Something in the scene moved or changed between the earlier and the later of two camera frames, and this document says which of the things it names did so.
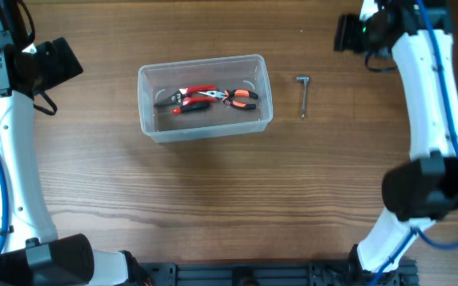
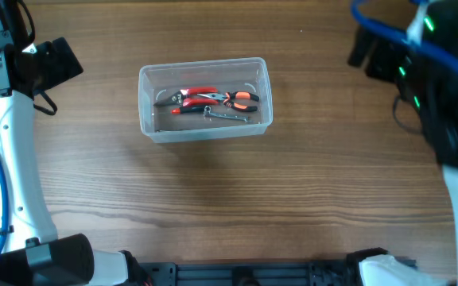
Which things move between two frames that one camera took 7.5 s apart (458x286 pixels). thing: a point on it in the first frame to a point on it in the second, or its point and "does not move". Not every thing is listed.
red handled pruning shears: [179, 98] does not move
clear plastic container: [205, 98] does not move
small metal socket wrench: [305, 79] to [207, 112]
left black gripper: [64, 63] does not move
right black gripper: [344, 39] to [378, 66]
